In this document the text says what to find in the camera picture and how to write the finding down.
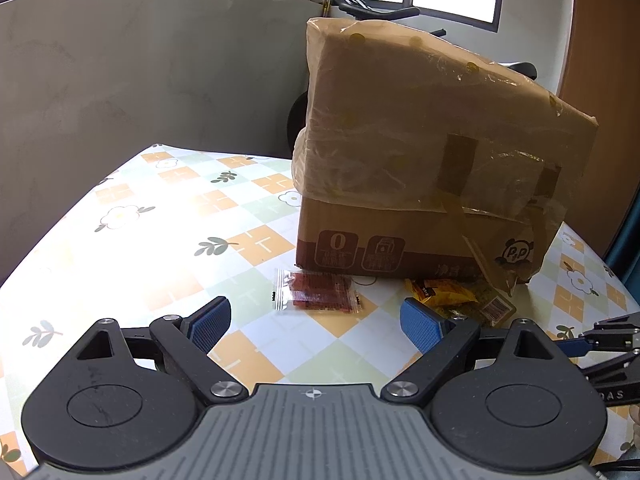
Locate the black exercise bike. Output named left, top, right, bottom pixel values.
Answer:
left=286, top=0, right=538, bottom=146

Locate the gold foil snack packet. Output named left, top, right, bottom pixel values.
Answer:
left=405, top=278, right=516, bottom=327

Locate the dried meat clear packet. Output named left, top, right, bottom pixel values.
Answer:
left=271, top=271, right=361, bottom=313

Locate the brown cardboard box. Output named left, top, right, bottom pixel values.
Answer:
left=292, top=15, right=600, bottom=297

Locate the wooden door panel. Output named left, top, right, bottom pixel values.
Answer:
left=560, top=0, right=639, bottom=256

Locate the floral checkered tablecloth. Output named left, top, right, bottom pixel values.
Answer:
left=0, top=142, right=640, bottom=480

